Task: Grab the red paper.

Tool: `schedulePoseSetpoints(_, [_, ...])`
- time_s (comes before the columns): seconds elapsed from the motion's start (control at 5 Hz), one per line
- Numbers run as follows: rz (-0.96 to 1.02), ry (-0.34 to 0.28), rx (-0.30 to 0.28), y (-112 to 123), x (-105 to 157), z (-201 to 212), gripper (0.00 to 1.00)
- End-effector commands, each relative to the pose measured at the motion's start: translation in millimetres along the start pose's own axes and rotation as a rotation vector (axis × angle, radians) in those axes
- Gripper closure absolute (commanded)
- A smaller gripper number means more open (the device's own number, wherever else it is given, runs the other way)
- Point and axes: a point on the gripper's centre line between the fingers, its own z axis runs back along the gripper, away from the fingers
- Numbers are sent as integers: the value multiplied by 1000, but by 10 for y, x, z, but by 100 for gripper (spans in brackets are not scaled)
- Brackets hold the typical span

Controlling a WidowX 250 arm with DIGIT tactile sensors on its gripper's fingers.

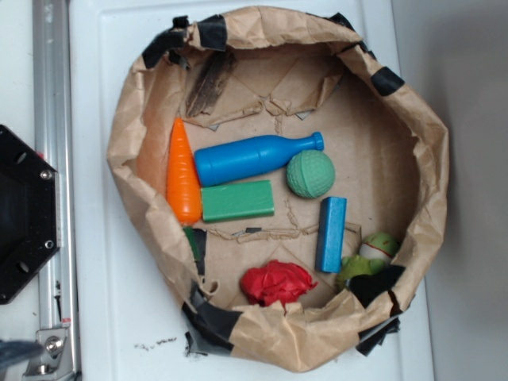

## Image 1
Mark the green wooden block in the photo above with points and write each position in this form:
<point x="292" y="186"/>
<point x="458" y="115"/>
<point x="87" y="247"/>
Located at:
<point x="237" y="201"/>

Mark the brown paper bag bin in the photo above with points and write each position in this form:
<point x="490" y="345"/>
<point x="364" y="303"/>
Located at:
<point x="261" y="71"/>

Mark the blue plastic bottle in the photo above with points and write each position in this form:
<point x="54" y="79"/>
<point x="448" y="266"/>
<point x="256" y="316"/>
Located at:
<point x="250" y="157"/>

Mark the green foam golf ball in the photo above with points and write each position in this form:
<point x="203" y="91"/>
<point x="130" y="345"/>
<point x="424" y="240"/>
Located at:
<point x="310" y="174"/>

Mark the orange plastic carrot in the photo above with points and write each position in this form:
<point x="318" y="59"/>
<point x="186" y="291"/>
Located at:
<point x="183" y="188"/>

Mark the blue wooden block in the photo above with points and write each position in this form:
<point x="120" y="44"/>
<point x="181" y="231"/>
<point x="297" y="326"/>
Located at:
<point x="330" y="234"/>

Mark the crumpled red paper ball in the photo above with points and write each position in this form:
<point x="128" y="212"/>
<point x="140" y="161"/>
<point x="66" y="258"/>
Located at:
<point x="276" y="282"/>

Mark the green frog toy figure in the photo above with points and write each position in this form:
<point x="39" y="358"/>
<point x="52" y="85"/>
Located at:
<point x="375" y="254"/>

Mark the white plastic tray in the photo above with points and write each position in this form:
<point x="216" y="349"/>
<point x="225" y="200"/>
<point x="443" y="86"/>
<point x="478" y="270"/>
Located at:
<point x="131" y="327"/>

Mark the aluminium rail frame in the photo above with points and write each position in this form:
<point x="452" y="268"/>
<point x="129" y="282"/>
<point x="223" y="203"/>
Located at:
<point x="58" y="303"/>

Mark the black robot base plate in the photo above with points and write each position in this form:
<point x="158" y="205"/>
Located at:
<point x="29" y="235"/>

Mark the metal corner bracket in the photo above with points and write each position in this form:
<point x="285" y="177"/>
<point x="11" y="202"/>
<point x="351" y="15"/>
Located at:
<point x="55" y="361"/>

